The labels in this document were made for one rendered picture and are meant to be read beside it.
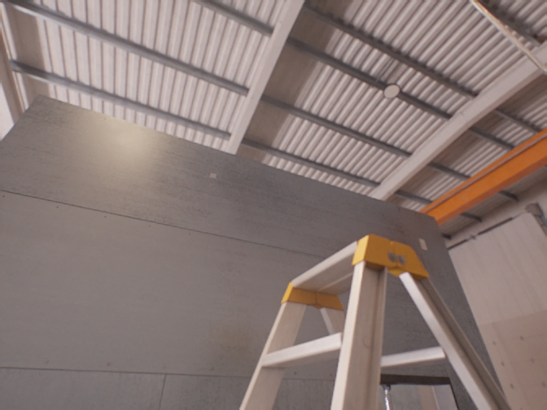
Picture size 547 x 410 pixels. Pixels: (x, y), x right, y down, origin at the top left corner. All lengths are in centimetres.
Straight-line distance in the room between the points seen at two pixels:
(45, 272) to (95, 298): 19
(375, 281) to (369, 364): 18
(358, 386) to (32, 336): 98
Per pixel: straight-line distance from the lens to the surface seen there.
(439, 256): 229
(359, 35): 685
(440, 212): 970
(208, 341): 121
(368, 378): 57
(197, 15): 680
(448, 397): 191
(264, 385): 81
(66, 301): 123
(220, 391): 121
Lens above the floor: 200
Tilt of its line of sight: 36 degrees up
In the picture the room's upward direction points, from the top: straight up
